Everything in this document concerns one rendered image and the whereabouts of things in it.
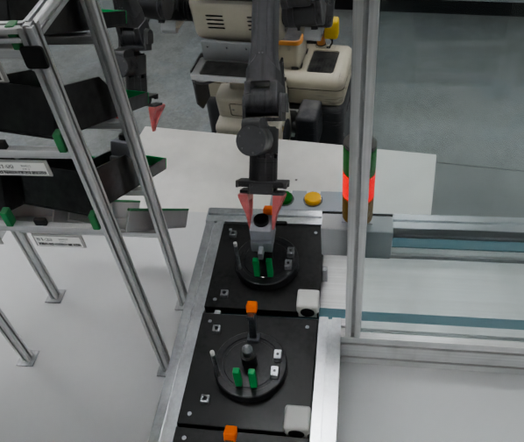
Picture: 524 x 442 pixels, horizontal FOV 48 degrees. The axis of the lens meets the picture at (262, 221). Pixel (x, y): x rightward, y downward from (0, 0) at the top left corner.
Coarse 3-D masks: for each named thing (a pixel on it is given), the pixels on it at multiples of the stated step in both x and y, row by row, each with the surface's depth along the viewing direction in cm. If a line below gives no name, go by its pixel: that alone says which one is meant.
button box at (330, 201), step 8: (296, 192) 146; (304, 192) 145; (320, 192) 145; (328, 192) 145; (336, 192) 144; (272, 200) 145; (296, 200) 144; (304, 200) 143; (328, 200) 143; (336, 200) 143; (280, 208) 142; (288, 208) 142; (296, 208) 142; (304, 208) 142; (312, 208) 141; (320, 208) 141; (328, 208) 141; (336, 208) 141
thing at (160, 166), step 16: (48, 160) 104; (64, 160) 109; (96, 160) 119; (112, 160) 101; (128, 160) 106; (160, 160) 118; (32, 176) 97; (48, 176) 96; (64, 176) 95; (112, 176) 101; (128, 176) 107; (32, 192) 99; (48, 192) 98; (64, 192) 96; (80, 192) 96; (112, 192) 102; (48, 208) 99; (64, 208) 98; (80, 208) 97
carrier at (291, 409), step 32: (224, 320) 120; (288, 320) 119; (224, 352) 113; (256, 352) 112; (288, 352) 114; (192, 384) 111; (224, 384) 108; (256, 384) 106; (288, 384) 109; (192, 416) 107; (224, 416) 106; (256, 416) 106; (288, 416) 103
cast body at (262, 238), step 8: (256, 216) 119; (264, 216) 118; (256, 224) 118; (264, 224) 117; (256, 232) 118; (264, 232) 117; (272, 232) 119; (256, 240) 120; (264, 240) 119; (272, 240) 119; (256, 248) 121; (264, 248) 120; (272, 248) 120
